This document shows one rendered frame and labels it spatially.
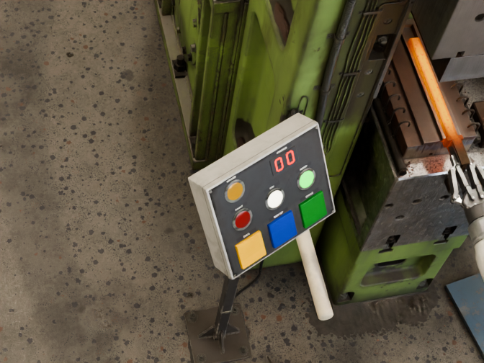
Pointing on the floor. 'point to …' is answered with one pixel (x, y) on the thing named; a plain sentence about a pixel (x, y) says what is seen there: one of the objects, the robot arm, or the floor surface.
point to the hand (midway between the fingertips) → (458, 154)
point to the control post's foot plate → (231, 347)
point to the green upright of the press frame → (306, 78)
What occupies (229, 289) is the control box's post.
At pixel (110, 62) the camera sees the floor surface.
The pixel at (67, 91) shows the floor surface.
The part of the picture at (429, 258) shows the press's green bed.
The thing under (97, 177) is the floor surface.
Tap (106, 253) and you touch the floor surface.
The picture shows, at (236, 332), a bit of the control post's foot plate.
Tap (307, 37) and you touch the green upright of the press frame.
